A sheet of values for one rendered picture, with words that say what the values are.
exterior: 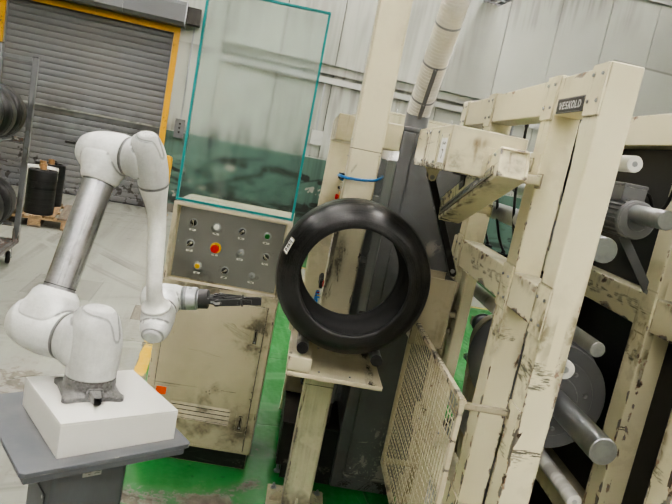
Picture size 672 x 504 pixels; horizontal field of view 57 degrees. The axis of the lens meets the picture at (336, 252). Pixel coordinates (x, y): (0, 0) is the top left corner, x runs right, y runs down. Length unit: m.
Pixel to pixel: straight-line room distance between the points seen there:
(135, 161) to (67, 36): 9.56
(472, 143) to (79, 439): 1.46
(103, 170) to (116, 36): 9.38
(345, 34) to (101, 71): 4.22
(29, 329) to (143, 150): 0.66
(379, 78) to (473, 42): 9.74
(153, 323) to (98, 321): 0.28
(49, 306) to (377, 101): 1.44
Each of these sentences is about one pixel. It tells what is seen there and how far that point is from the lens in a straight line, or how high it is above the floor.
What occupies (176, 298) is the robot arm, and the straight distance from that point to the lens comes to 2.38.
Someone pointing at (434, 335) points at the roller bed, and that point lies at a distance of 2.67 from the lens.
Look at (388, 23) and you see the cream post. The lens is 2.63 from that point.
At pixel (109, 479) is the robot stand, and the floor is 0.49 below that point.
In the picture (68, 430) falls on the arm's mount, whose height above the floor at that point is 0.73.
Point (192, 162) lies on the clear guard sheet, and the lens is 2.95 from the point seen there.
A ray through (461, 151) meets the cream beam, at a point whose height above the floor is 1.70.
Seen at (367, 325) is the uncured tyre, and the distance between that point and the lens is 2.57.
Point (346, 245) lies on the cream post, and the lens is 2.61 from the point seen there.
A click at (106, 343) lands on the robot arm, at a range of 2.02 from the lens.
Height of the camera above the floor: 1.64
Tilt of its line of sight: 9 degrees down
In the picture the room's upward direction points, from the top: 11 degrees clockwise
